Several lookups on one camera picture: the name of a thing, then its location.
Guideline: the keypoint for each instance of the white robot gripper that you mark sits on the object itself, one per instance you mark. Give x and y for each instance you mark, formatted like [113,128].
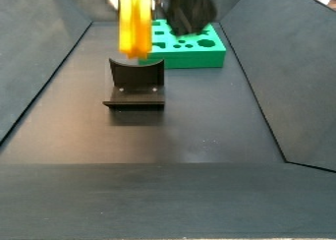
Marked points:
[187,15]

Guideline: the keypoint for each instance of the orange star prism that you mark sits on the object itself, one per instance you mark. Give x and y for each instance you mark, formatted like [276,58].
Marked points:
[135,28]

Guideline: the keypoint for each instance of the black curved fixture stand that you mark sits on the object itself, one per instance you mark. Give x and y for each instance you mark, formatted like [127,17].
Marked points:
[137,86]

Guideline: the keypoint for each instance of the green shape sorter block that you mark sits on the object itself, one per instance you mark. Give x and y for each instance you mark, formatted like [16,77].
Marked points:
[199,50]

